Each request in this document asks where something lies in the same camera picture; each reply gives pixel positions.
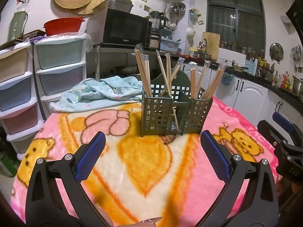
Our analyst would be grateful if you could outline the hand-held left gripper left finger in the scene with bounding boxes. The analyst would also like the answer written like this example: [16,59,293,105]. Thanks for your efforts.
[25,132,112,227]

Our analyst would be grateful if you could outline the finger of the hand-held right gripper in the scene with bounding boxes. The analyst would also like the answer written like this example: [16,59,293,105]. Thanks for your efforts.
[258,120,303,165]
[272,112,303,147]

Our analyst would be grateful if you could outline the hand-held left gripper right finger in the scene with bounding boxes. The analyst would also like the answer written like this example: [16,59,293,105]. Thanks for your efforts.
[196,130,280,227]

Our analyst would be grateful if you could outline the green plastic utensil basket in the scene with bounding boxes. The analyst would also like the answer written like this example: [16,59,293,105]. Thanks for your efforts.
[141,70,213,138]

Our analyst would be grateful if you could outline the bunch of wooden chopsticks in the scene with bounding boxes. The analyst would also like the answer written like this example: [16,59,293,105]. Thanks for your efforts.
[134,44,226,129]

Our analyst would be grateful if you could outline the person's right hand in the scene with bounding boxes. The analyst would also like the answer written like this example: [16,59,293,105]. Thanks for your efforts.
[276,173,288,195]

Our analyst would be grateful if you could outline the person's left hand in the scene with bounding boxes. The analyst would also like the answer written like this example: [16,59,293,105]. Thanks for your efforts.
[94,203,164,227]

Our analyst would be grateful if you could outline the steel stockpot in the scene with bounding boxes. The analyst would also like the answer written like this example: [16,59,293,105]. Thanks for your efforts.
[292,76,303,95]

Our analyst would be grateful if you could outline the black kitchen counter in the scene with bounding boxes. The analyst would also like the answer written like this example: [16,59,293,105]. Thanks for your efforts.
[185,57,303,105]

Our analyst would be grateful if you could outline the white kitchen cabinets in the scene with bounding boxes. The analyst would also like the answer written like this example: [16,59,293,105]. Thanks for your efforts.
[180,61,303,133]

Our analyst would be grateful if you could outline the row of condiment bottles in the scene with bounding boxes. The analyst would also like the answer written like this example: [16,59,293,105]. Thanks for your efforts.
[258,57,294,90]

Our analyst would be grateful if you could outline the pink printed blanket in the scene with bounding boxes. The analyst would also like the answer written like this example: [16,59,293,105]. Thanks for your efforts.
[11,96,280,227]

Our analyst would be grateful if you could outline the light blue towel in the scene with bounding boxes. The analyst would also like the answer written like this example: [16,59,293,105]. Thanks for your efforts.
[49,76,144,113]

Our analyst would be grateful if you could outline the blue knife holder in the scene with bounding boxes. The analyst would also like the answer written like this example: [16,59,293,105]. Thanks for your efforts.
[244,59,257,76]

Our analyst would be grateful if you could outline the blue hanging bag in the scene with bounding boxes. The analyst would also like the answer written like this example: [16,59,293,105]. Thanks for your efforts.
[221,72,235,86]

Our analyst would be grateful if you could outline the steel pan lid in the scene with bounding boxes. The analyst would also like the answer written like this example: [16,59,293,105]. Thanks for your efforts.
[269,43,284,62]

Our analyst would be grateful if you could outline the row of glass jars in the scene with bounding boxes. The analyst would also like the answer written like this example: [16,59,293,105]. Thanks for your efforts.
[220,41,266,57]

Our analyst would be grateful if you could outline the white box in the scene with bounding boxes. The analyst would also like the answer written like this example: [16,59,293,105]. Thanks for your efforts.
[218,47,247,65]

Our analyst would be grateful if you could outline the clear glass bottle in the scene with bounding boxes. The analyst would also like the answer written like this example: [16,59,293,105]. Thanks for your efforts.
[95,45,101,79]

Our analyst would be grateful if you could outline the dark range hood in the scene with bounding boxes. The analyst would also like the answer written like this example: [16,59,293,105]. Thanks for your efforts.
[285,5,303,36]

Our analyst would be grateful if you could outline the plastic drawer storage unit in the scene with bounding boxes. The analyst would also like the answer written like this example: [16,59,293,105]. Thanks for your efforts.
[0,41,45,147]

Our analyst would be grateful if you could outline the wooden cutting board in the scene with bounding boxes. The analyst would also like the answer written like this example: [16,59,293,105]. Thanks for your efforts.
[201,31,220,61]

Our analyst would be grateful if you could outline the drawer tower green top drawer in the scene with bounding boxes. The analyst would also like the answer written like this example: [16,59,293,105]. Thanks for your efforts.
[33,34,88,109]

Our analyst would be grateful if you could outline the metal faucet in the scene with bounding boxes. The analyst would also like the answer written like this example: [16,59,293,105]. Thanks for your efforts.
[199,38,208,58]

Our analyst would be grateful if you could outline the metal shelf rack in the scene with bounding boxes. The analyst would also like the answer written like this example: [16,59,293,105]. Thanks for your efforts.
[93,44,187,81]

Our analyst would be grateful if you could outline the dark framed window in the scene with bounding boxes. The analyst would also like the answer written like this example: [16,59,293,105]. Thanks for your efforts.
[206,0,266,50]

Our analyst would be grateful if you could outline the small beige appliance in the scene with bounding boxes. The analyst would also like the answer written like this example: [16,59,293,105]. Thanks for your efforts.
[150,33,161,49]

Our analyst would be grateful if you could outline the red plastic basin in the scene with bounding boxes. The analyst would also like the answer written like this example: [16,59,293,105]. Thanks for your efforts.
[43,17,86,37]

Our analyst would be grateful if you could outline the black microwave oven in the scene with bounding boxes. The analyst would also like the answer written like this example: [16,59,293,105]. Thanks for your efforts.
[86,8,153,49]

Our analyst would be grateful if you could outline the dark flat tray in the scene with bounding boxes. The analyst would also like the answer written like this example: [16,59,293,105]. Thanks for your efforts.
[0,30,45,49]

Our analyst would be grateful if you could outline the black blender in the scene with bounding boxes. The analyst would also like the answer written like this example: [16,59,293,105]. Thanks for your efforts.
[149,11,166,35]

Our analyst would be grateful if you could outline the grey lidded container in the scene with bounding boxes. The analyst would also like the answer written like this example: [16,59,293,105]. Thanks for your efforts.
[92,0,133,16]

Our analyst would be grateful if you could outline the steel colander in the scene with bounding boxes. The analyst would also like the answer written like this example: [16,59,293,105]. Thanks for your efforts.
[170,2,186,16]

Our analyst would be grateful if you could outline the green insulated jug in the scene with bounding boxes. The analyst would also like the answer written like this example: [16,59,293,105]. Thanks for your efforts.
[8,3,29,42]

